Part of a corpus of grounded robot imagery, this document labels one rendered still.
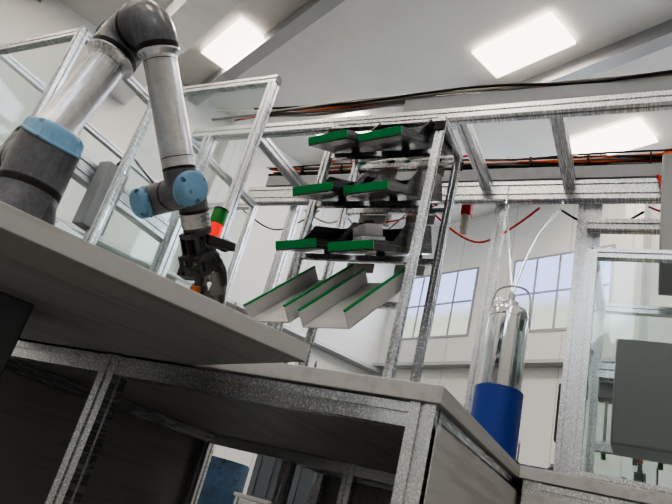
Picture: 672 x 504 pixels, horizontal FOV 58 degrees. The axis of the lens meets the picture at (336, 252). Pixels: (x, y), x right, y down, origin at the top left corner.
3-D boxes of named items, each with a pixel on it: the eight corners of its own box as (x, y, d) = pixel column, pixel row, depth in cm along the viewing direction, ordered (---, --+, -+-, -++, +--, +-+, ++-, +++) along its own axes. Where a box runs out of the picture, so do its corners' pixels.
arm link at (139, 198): (144, 182, 136) (185, 174, 144) (122, 191, 144) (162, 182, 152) (155, 216, 137) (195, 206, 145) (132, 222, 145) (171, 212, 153)
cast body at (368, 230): (361, 249, 139) (361, 218, 139) (353, 250, 143) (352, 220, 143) (393, 249, 143) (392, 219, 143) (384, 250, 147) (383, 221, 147)
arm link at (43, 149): (7, 164, 106) (39, 101, 110) (-15, 178, 115) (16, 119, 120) (72, 196, 113) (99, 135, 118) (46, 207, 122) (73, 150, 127)
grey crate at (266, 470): (343, 521, 304) (353, 473, 313) (243, 493, 334) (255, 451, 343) (373, 529, 338) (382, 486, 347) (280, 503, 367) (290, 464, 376)
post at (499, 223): (464, 478, 216) (513, 157, 271) (452, 476, 218) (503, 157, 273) (467, 480, 220) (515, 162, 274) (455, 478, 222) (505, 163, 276)
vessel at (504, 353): (517, 386, 190) (531, 278, 205) (473, 380, 197) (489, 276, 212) (524, 398, 201) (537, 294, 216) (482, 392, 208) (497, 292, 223)
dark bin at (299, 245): (315, 247, 144) (315, 217, 144) (275, 250, 152) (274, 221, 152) (380, 252, 166) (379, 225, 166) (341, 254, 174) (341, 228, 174)
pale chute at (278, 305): (289, 323, 134) (284, 304, 133) (247, 322, 142) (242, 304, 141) (357, 280, 156) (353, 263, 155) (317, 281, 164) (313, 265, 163)
